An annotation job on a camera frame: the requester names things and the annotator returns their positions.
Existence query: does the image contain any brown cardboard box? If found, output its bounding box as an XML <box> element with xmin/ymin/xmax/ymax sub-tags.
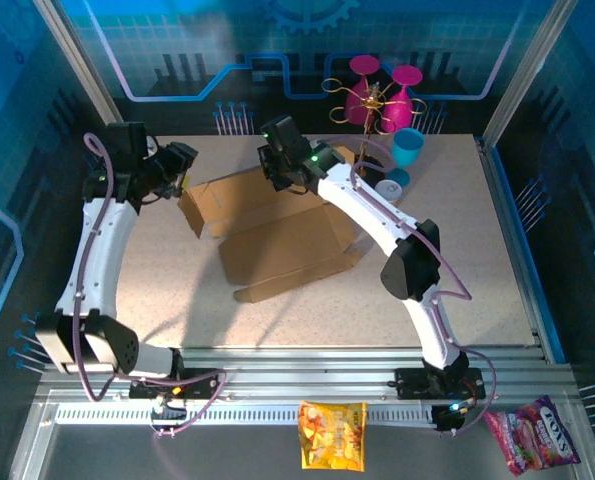
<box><xmin>176</xmin><ymin>144</ymin><xmax>366</xmax><ymax>304</ymax></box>

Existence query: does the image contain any magenta plastic goblet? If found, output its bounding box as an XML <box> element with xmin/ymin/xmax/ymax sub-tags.
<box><xmin>379</xmin><ymin>64</ymin><xmax>424</xmax><ymax>134</ymax></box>
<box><xmin>344</xmin><ymin>54</ymin><xmax>381</xmax><ymax>127</ymax></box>

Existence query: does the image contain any gold cup holder stand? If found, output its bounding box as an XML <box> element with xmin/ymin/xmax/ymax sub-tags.
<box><xmin>320</xmin><ymin>77</ymin><xmax>428</xmax><ymax>184</ymax></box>

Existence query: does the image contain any blue plastic goblet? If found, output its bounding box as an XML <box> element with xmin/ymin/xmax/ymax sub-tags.
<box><xmin>385</xmin><ymin>127</ymin><xmax>426</xmax><ymax>190</ymax></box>

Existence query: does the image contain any blue table edge strip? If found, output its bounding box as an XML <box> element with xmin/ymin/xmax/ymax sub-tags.
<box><xmin>491</xmin><ymin>144</ymin><xmax>568</xmax><ymax>364</ymax></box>

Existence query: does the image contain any yellow snack bag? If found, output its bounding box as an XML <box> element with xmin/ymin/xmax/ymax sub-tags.
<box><xmin>296</xmin><ymin>399</ymin><xmax>369</xmax><ymax>473</ymax></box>

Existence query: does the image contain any purple candy bag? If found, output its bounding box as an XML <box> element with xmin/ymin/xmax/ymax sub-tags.
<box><xmin>482</xmin><ymin>394</ymin><xmax>582</xmax><ymax>477</ymax></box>

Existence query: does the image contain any aluminium corner post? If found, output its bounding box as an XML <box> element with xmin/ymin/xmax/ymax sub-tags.
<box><xmin>480</xmin><ymin>0</ymin><xmax>578</xmax><ymax>146</ymax></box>
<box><xmin>32</xmin><ymin>0</ymin><xmax>124</xmax><ymax>125</ymax></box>

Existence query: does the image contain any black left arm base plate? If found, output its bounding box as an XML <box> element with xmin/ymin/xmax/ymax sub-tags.
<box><xmin>126</xmin><ymin>349</ymin><xmax>221</xmax><ymax>401</ymax></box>

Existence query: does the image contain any aluminium table frame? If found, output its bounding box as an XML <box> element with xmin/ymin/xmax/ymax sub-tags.
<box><xmin>11</xmin><ymin>344</ymin><xmax>595</xmax><ymax>480</ymax></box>

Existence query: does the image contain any white slotted cable duct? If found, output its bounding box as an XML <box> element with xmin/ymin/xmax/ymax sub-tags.
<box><xmin>54</xmin><ymin>402</ymin><xmax>441</xmax><ymax>427</ymax></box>

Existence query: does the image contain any aluminium table side rail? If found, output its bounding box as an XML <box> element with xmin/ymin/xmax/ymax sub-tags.
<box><xmin>474</xmin><ymin>134</ymin><xmax>553</xmax><ymax>361</ymax></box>

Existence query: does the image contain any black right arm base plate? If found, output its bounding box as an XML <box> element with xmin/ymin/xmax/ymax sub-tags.
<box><xmin>394</xmin><ymin>366</ymin><xmax>487</xmax><ymax>401</ymax></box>

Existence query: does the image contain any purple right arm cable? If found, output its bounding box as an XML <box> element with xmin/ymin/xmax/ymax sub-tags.
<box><xmin>316</xmin><ymin>134</ymin><xmax>498</xmax><ymax>436</ymax></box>

